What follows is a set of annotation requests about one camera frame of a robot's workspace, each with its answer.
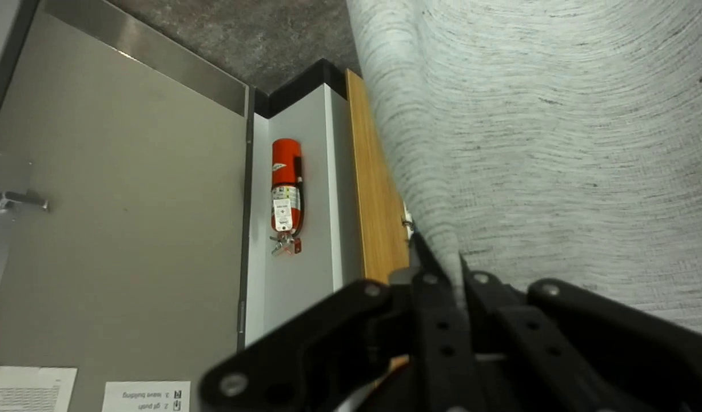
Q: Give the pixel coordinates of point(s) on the gray metal door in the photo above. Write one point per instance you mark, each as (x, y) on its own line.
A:
(135, 229)

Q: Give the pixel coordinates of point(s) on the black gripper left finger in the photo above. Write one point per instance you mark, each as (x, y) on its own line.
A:
(438, 344)

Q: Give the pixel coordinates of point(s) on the red fire extinguisher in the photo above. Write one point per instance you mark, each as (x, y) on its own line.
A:
(287, 192)

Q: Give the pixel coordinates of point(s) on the wooden door panel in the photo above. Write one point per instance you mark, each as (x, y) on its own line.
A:
(375, 197)

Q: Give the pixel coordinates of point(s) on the gray fabric curtain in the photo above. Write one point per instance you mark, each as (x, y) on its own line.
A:
(556, 138)

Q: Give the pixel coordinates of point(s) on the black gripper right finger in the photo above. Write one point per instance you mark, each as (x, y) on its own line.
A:
(564, 344)

